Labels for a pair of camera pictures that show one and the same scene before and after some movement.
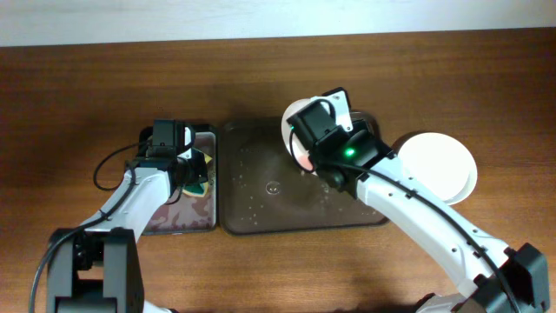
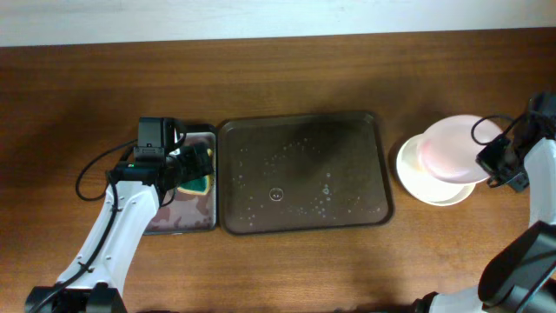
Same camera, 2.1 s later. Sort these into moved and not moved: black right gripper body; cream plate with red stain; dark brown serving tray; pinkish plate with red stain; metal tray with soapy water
Moved: black right gripper body; pinkish plate with red stain
Not moved: cream plate with red stain; dark brown serving tray; metal tray with soapy water
